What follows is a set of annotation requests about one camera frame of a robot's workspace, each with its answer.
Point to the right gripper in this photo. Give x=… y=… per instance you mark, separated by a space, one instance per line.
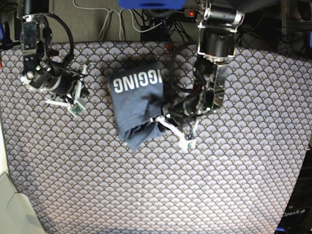
x=69 y=86

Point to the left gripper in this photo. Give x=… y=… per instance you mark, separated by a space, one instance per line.
x=181 y=111

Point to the blue T-shirt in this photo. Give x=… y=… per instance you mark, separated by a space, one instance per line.
x=137 y=96

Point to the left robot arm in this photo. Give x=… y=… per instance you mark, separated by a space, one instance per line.
x=217 y=27

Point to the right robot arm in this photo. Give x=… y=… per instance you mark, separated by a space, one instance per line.
x=40 y=73

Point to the patterned fan tablecloth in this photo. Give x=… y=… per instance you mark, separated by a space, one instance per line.
x=81 y=178

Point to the black power strip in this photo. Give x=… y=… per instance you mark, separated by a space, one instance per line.
x=191 y=13

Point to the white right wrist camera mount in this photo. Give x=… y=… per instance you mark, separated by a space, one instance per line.
x=73 y=107

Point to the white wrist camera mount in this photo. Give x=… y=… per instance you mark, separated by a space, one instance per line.
x=73 y=107
x=186 y=142

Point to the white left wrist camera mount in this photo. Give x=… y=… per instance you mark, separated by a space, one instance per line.
x=186 y=142

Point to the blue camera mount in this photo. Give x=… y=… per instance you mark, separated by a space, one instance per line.
x=151 y=4

